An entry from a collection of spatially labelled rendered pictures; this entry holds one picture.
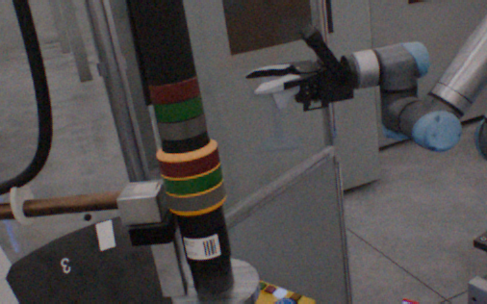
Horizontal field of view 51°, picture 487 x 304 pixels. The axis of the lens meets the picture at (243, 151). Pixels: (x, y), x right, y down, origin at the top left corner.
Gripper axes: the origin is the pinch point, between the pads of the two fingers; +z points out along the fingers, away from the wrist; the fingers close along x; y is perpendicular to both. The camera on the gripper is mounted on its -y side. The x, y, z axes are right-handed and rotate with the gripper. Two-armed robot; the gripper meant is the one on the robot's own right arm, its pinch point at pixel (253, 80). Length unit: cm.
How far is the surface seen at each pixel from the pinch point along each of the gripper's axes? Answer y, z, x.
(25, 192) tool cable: -16, 27, -58
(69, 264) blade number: -1, 29, -48
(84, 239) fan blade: -3, 28, -46
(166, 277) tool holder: -9, 18, -63
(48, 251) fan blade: -2, 32, -46
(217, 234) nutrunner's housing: -12, 13, -64
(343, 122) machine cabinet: 119, -88, 208
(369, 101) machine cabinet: 110, -109, 215
